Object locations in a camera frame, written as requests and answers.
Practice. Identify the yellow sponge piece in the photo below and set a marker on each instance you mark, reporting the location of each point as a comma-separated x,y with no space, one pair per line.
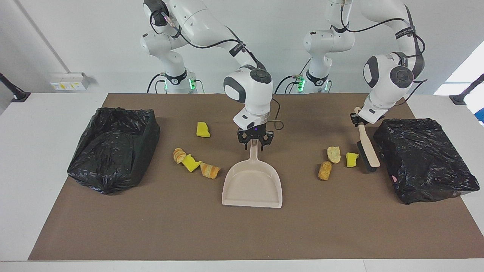
202,130
351,159
191,163

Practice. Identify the beige plastic dustpan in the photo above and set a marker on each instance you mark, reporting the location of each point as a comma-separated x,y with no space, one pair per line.
251,185

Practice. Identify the black bagged pink bin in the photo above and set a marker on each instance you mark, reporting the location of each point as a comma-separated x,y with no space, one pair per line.
423,162

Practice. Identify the beige brush black bristles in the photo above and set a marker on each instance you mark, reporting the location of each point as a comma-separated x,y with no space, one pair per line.
368,147

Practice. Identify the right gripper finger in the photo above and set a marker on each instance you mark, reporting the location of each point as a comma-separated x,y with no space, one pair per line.
264,145
246,144

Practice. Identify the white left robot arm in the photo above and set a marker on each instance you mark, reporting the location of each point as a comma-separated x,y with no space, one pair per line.
383,87

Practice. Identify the brown toy bread roll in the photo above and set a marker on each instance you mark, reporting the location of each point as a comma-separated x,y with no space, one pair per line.
324,170

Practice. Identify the blue object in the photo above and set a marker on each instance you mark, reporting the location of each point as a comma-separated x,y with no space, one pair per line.
481,116

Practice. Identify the striped toy croissant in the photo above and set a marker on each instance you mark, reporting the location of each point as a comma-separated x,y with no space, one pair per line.
210,170
334,155
179,155

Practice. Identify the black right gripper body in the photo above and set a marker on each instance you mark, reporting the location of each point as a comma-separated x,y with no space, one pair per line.
256,133

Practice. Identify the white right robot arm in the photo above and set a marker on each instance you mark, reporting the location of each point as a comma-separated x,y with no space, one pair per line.
251,90

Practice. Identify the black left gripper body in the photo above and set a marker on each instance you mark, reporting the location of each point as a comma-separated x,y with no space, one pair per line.
356,119

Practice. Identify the white wall outlet box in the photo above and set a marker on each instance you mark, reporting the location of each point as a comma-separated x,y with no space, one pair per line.
68,81

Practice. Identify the brown table mat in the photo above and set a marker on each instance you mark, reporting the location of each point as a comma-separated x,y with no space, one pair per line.
242,234

